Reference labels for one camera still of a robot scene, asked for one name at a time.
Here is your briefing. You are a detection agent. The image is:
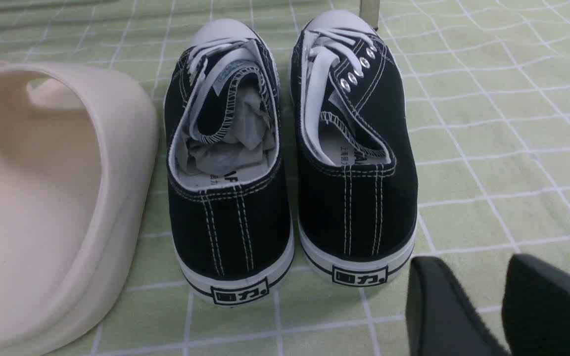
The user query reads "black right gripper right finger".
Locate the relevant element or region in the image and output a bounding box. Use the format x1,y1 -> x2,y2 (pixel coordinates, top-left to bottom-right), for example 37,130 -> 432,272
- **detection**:
502,253 -> 570,356

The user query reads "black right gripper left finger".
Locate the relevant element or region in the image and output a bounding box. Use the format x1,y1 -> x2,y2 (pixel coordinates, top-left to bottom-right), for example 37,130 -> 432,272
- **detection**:
406,256 -> 509,356

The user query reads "metal shoe rack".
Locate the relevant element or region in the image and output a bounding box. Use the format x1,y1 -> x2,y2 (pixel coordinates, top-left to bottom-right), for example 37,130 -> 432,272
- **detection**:
358,0 -> 380,30

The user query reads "black canvas sneaker right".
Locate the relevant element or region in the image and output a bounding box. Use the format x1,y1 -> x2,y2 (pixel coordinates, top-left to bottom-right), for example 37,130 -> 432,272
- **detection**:
289,9 -> 418,288

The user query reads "black canvas sneaker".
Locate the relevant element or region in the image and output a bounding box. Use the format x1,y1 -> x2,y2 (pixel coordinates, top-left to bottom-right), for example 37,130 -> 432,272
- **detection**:
163,19 -> 294,307
289,9 -> 418,288

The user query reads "green checkered tablecloth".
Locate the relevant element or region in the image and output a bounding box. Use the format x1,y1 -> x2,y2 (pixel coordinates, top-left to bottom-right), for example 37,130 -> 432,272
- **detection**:
0,0 -> 570,356

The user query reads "black canvas sneaker left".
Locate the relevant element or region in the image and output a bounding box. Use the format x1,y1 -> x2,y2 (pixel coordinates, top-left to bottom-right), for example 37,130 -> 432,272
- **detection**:
163,19 -> 294,307

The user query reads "cream slipper right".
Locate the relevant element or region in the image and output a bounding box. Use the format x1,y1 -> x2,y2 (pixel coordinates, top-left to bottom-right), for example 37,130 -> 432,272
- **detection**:
0,62 -> 160,356

